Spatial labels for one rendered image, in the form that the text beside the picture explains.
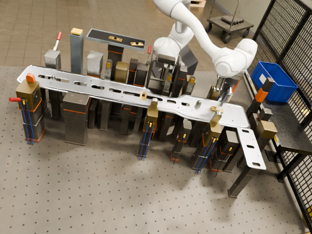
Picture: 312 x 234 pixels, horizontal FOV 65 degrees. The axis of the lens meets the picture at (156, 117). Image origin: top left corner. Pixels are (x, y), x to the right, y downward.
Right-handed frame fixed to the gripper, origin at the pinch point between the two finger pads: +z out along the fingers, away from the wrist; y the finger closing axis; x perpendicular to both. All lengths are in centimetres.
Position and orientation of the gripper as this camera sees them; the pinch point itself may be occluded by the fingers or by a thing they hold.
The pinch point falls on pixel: (219, 104)
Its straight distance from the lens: 155.4
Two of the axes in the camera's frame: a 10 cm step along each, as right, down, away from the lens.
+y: -0.4, 6.5, -7.6
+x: 9.8, 1.8, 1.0
